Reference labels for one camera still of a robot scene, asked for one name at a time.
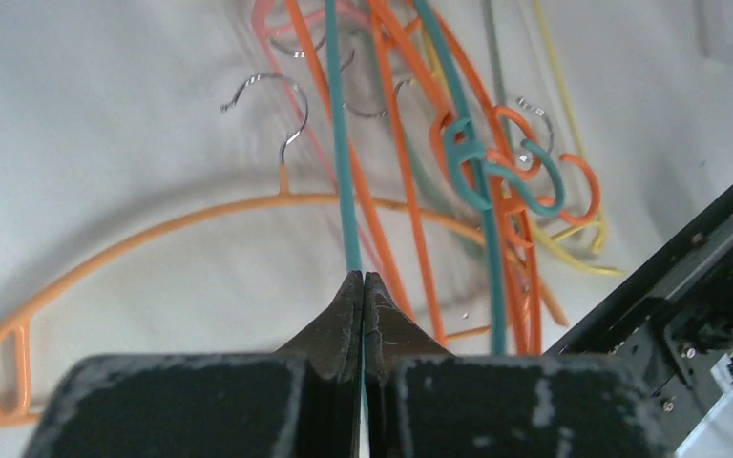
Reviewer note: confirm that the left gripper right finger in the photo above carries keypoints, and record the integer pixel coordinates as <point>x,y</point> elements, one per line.
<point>423,401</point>

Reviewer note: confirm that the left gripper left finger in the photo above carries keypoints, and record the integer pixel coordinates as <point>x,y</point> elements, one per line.
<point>302,400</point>

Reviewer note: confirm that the teal plastic hanger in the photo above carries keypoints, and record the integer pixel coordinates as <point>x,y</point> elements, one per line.
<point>499,301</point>

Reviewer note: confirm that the orange plastic hanger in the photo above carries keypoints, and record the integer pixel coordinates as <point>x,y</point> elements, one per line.
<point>398,158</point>

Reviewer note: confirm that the pale yellow hanger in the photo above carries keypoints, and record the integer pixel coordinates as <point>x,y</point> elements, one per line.
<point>549,72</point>

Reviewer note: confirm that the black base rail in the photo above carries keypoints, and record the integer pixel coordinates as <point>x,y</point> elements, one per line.
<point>670,324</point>

